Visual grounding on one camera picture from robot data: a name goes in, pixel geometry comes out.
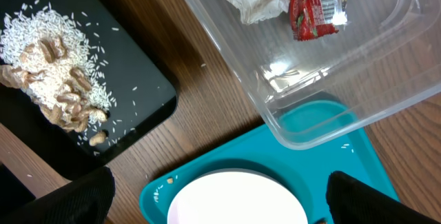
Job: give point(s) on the black tray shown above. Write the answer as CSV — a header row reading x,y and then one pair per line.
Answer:
x,y
143,94

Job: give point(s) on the teal plastic tray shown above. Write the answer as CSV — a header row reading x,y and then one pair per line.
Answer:
x,y
303,172

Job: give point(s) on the clear plastic bin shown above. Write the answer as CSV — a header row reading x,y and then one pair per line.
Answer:
x,y
311,92

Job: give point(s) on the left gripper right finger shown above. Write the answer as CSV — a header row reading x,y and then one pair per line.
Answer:
x,y
352,201

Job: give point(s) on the rice and peanut pile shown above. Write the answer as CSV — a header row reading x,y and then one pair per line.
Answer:
x,y
49,58

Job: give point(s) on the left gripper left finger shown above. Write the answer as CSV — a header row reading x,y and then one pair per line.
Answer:
x,y
85,200

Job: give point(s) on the red snack wrapper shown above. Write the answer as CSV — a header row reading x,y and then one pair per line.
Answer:
x,y
312,19

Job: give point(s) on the large white plate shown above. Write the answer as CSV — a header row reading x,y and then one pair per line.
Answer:
x,y
229,197

